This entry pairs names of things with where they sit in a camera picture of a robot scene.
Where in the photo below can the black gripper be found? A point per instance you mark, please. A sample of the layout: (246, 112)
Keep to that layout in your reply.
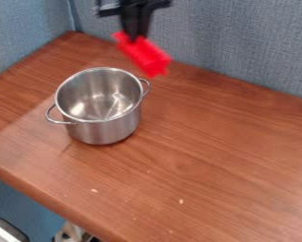
(135, 24)

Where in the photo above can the red plastic block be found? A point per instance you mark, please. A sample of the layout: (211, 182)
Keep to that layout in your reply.
(144, 54)

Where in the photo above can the metal pot with handles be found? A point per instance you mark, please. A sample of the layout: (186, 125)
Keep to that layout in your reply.
(98, 105)

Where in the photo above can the light object under table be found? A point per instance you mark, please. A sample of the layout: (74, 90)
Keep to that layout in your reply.
(72, 233)

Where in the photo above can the black and white chair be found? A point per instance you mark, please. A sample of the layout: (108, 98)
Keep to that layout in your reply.
(9, 233)

